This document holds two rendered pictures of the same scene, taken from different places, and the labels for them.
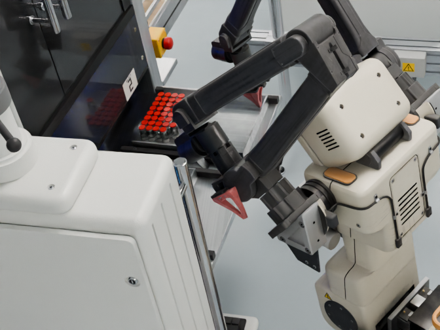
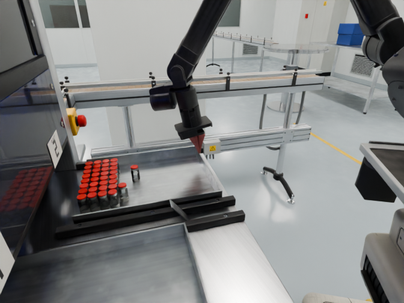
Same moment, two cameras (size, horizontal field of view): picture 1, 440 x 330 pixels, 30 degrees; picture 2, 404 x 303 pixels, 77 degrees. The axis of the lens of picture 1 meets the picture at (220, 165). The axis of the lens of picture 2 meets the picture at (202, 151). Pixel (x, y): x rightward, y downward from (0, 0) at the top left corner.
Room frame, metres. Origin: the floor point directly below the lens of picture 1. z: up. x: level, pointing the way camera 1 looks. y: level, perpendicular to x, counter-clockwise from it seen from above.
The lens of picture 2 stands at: (1.36, 0.30, 1.29)
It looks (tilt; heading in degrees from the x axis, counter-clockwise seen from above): 28 degrees down; 319
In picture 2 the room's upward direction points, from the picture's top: straight up
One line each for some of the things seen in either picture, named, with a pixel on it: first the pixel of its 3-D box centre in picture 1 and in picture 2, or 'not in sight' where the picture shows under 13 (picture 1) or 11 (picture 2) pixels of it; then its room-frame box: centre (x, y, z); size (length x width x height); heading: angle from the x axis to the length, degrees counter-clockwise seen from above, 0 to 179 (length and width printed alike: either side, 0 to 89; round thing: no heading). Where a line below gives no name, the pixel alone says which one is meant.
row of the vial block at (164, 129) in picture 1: (173, 118); (114, 181); (1.94, 0.11, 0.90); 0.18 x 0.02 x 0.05; 154
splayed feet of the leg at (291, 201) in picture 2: not in sight; (277, 180); (2.29, -1.37, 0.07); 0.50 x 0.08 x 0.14; 154
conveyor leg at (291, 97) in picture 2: not in sight; (284, 138); (2.29, -1.37, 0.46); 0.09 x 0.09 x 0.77; 64
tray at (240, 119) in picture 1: (201, 122); (148, 178); (1.90, 0.03, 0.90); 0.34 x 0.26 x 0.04; 64
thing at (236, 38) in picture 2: not in sight; (234, 36); (5.58, -4.39, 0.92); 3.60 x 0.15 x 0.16; 154
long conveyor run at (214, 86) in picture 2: not in sight; (189, 85); (2.61, -0.70, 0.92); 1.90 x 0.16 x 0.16; 64
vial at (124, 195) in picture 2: (174, 130); (123, 192); (1.88, 0.11, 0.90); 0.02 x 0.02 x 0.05
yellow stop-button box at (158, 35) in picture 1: (153, 42); (64, 122); (2.22, 0.13, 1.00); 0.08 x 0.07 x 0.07; 64
